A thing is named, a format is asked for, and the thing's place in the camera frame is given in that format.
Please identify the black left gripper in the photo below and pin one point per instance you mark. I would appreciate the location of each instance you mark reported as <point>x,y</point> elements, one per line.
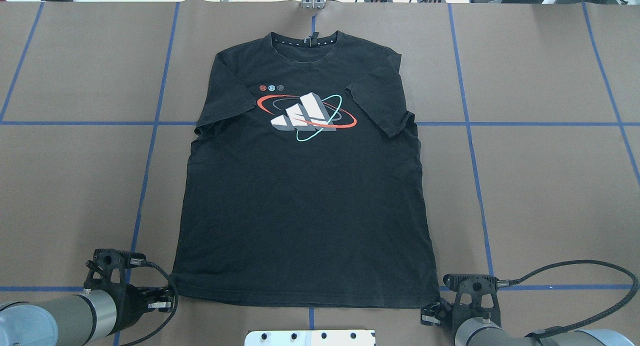
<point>126,302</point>

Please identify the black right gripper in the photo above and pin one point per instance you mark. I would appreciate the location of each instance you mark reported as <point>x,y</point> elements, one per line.
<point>445,316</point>

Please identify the black graphic t-shirt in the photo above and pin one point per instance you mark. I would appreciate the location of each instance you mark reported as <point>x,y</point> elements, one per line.
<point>304,183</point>

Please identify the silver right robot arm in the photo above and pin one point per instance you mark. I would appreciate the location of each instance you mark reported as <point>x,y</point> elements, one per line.
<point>474,319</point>

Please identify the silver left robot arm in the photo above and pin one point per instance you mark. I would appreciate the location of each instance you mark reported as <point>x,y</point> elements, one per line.
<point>66,321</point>

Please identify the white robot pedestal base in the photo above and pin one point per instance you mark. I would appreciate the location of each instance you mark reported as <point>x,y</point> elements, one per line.
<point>327,337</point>

